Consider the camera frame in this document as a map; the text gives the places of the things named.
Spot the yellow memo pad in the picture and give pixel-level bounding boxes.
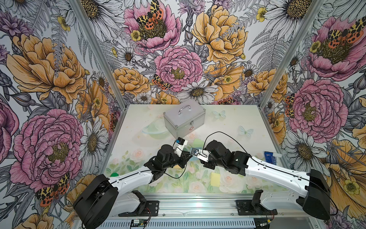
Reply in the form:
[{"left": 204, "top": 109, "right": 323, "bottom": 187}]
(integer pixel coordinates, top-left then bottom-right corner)
[{"left": 210, "top": 173, "right": 221, "bottom": 187}]

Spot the green memo pad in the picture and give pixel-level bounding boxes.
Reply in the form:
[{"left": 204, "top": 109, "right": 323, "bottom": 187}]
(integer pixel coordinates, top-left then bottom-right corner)
[{"left": 192, "top": 139, "right": 205, "bottom": 149}]

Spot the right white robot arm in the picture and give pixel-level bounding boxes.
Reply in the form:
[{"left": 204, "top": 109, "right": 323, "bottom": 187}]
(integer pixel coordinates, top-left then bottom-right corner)
[{"left": 193, "top": 140, "right": 332, "bottom": 220}]

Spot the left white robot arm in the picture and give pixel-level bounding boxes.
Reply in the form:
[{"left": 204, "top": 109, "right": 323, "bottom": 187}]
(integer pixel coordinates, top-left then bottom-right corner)
[{"left": 73, "top": 138, "right": 191, "bottom": 229}]

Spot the clear glass bowl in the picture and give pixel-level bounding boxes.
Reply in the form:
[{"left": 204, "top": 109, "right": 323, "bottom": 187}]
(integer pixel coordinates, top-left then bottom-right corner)
[{"left": 142, "top": 119, "right": 170, "bottom": 139}]

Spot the silver metal first-aid case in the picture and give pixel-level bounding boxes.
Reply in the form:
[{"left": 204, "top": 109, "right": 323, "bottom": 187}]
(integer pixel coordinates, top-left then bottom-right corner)
[{"left": 164, "top": 100, "right": 206, "bottom": 139}]

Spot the green cap white bottle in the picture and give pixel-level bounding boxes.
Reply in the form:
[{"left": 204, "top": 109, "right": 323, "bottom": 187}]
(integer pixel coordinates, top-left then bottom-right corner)
[{"left": 110, "top": 172, "right": 119, "bottom": 177}]

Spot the green circuit board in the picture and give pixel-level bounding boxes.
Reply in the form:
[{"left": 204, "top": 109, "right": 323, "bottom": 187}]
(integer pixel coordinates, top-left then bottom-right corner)
[{"left": 130, "top": 219, "right": 149, "bottom": 229}]

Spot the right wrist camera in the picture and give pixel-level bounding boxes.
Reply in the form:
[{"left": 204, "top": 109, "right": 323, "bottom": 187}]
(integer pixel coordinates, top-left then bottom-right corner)
[{"left": 190, "top": 148, "right": 209, "bottom": 162}]

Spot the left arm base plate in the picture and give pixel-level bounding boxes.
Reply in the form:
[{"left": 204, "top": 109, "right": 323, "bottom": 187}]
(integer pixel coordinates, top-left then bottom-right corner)
[{"left": 117, "top": 190, "right": 160, "bottom": 217}]

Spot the aluminium front rail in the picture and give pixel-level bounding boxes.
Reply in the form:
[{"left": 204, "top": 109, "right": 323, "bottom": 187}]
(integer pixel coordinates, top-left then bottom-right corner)
[{"left": 75, "top": 193, "right": 312, "bottom": 221}]

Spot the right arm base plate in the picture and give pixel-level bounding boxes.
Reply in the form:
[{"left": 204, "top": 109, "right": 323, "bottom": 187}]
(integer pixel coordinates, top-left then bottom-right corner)
[{"left": 235, "top": 189, "right": 278, "bottom": 216}]

